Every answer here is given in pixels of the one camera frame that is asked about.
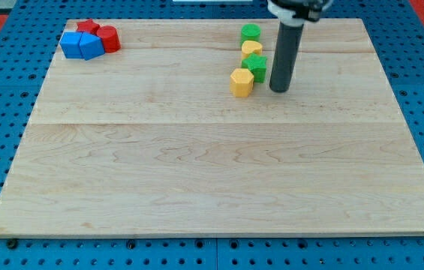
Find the wooden board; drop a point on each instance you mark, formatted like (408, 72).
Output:
(148, 142)

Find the green cylinder block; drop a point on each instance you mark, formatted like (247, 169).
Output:
(250, 32)

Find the green star block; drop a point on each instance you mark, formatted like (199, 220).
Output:
(257, 64)

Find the yellow hexagon block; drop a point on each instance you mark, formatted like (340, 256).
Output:
(241, 82)

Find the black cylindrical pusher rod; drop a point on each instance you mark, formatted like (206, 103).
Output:
(286, 51)

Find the blue pentagon block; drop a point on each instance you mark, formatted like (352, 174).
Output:
(90, 46)

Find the blue cube block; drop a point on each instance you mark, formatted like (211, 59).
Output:
(70, 44)

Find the red cylinder block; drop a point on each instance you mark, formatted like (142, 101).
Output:
(110, 38)

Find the yellow heart block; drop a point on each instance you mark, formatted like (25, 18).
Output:
(251, 47)

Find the red star block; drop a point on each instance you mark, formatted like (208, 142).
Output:
(88, 26)

